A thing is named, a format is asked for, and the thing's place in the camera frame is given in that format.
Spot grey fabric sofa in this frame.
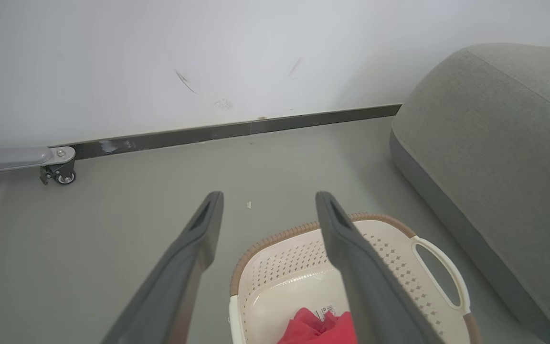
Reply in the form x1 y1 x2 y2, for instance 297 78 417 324
390 43 550 344

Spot small black caster wheel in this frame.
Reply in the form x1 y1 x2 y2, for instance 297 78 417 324
40 160 76 185

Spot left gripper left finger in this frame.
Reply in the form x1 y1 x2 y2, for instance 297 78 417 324
102 192 224 344

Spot cream perforated laundry basket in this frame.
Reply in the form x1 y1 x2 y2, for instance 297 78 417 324
229 213 482 344

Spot black baseboard strip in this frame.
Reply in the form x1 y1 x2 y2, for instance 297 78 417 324
48 104 402 161

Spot printed barcode sticker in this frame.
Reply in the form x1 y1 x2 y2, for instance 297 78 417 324
313 304 338 322

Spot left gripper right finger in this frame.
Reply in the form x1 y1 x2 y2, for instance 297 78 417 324
315 192 443 344

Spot red and white garment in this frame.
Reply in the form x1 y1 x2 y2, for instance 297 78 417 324
277 307 358 344

